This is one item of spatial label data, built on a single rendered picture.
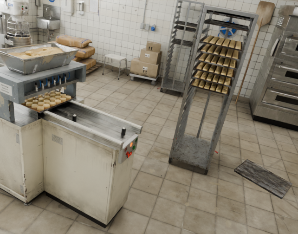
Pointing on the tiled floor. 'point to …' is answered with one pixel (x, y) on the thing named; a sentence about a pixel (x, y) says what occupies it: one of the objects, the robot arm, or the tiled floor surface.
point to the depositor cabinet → (19, 154)
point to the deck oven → (282, 74)
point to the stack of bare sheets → (263, 178)
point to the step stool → (116, 62)
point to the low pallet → (93, 68)
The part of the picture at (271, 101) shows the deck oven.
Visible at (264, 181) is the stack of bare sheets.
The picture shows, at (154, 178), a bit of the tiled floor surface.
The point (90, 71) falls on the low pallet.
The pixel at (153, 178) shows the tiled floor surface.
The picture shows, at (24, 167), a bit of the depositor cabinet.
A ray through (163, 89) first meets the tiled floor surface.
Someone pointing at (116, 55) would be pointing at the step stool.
